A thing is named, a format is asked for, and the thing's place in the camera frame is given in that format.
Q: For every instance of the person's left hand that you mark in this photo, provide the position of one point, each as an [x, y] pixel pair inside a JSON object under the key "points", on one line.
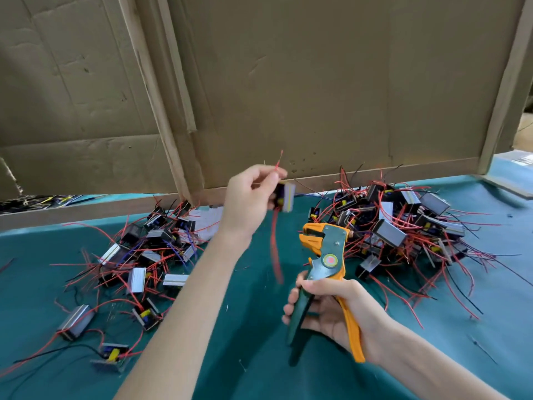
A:
{"points": [[246, 204]]}

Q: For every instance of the person's right hand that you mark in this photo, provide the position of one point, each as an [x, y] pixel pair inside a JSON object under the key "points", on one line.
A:
{"points": [[346, 316]]}

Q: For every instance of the person's right forearm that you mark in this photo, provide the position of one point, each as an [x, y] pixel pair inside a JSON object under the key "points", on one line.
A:
{"points": [[433, 369]]}

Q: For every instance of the person's left forearm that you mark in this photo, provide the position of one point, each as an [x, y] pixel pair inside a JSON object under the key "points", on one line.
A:
{"points": [[175, 329]]}

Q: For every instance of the crumpled grey plastic bag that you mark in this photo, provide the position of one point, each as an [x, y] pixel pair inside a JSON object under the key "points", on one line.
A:
{"points": [[204, 222]]}

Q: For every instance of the smooth brown cardboard panel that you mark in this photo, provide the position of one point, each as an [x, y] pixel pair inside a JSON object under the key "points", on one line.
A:
{"points": [[341, 79]]}

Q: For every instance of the thin wooden strip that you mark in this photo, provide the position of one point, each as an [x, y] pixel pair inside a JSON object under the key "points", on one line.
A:
{"points": [[176, 62]]}

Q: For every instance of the flat grey board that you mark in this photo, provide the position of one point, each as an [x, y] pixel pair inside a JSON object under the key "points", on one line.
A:
{"points": [[508, 177]]}

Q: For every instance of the creased brown cardboard panel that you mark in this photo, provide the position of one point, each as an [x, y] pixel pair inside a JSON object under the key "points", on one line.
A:
{"points": [[67, 79]]}

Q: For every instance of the brown cardboard box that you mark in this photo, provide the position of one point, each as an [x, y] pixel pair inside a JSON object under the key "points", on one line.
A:
{"points": [[525, 133]]}

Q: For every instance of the long wooden bottom rail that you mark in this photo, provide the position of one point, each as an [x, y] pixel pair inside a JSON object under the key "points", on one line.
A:
{"points": [[375, 179]]}

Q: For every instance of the wide wooden post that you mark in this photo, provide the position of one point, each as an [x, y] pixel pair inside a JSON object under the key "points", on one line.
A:
{"points": [[154, 95]]}

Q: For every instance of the short wooden bottom rail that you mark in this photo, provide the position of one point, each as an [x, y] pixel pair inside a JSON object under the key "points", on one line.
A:
{"points": [[83, 214]]}

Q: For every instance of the wooden corner post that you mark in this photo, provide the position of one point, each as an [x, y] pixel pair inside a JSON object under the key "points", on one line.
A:
{"points": [[505, 87]]}

